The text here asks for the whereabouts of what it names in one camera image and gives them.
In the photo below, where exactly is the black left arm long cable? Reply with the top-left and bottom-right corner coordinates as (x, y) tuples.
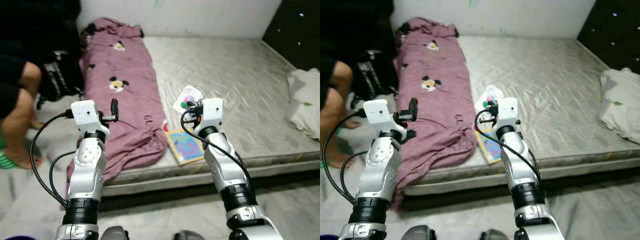
(29, 112), (73, 208)
(322, 111), (366, 206)

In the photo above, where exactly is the person in black shorts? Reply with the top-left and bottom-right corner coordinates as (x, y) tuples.
(320, 57), (361, 168)
(0, 52), (47, 170)

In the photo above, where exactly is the grey quilted mattress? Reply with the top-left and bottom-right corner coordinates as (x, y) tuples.
(100, 35), (321, 176)
(405, 35), (640, 173)

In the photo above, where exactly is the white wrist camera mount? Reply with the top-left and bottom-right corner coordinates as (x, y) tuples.
(192, 97), (224, 135)
(362, 99), (403, 133)
(70, 100), (111, 135)
(495, 97), (521, 132)

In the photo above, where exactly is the grey robot left leg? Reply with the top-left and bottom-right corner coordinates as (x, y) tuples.
(100, 226), (130, 240)
(402, 225), (436, 240)

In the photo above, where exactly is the white bag colourful print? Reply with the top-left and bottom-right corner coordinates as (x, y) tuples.
(172, 85), (204, 115)
(474, 85), (505, 113)

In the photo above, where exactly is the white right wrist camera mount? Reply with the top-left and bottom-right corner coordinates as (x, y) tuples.
(495, 97), (521, 132)
(192, 97), (224, 135)

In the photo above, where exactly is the black left arm short cable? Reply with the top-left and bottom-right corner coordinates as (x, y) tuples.
(340, 150), (373, 203)
(48, 151), (78, 206)

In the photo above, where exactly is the black bag white lettering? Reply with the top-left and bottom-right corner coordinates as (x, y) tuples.
(37, 49), (86, 103)
(350, 49), (401, 103)

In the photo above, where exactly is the grey robot right leg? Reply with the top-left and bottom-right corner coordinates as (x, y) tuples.
(480, 229), (511, 240)
(173, 230), (206, 240)

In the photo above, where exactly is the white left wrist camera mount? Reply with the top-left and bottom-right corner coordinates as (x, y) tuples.
(70, 100), (111, 135)
(362, 99), (403, 133)

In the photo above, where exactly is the grey upholstered bed base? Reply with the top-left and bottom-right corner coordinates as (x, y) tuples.
(404, 159), (640, 197)
(102, 160), (321, 197)

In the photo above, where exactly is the purple cartoon print blanket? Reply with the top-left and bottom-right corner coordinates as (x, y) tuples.
(391, 16), (478, 213)
(61, 17), (169, 210)

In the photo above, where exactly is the black tufted headboard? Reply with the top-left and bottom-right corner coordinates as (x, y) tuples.
(262, 0), (321, 71)
(576, 0), (640, 75)

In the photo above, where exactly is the white pillow green tree print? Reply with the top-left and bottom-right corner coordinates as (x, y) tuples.
(597, 67), (640, 146)
(286, 67), (321, 142)

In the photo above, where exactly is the yellow blue picture book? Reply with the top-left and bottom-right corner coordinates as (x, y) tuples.
(475, 129), (502, 165)
(164, 128), (206, 166)

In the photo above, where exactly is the grey robot leg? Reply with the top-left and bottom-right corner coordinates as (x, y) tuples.
(480, 229), (511, 240)
(100, 226), (130, 240)
(173, 230), (206, 240)
(402, 225), (436, 240)

